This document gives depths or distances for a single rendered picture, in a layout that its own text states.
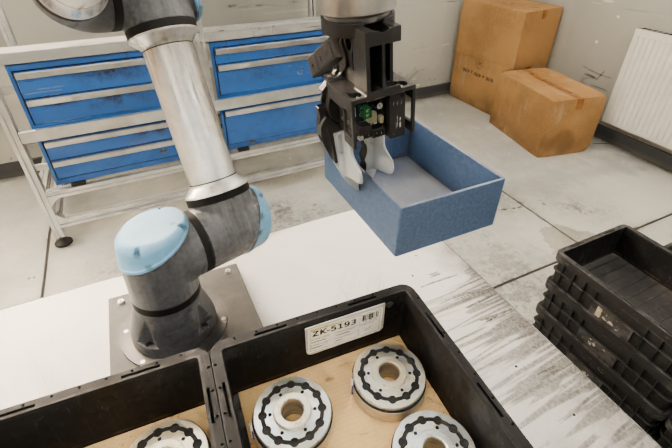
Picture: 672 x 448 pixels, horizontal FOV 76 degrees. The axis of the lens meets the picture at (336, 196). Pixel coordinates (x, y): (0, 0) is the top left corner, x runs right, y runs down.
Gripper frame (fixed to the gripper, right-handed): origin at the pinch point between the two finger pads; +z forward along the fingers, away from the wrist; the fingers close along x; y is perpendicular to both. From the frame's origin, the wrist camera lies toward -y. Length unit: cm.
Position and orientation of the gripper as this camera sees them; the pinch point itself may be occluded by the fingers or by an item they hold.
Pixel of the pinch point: (358, 176)
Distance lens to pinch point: 54.2
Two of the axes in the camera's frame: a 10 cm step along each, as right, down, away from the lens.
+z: 0.8, 8.0, 5.9
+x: 9.1, -3.0, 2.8
